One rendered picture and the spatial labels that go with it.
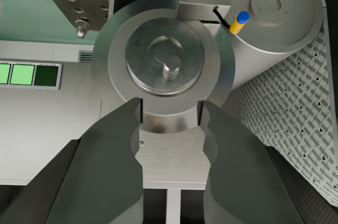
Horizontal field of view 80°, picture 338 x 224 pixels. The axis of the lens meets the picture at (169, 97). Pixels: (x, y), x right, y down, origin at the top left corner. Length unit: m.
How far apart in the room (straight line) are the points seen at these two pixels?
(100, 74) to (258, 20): 0.18
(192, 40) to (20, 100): 0.52
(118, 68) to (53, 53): 3.24
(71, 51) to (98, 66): 3.14
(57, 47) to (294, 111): 3.32
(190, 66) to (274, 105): 0.20
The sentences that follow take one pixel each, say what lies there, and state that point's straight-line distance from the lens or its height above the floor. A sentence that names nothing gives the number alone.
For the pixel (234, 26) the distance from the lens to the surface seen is 0.19.
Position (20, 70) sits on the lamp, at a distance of 0.65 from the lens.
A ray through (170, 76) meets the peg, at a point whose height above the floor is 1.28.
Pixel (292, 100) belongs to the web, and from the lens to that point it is 0.32.
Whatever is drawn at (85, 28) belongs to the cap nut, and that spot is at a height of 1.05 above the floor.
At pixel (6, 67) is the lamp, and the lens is 0.68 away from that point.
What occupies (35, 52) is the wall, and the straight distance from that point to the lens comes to 3.56.
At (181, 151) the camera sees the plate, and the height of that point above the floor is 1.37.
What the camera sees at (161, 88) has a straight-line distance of 0.18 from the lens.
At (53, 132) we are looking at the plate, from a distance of 0.59.
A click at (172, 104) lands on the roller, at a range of 0.20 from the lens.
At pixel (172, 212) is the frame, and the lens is 0.57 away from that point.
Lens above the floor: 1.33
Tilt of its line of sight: 11 degrees down
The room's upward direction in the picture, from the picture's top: 178 degrees counter-clockwise
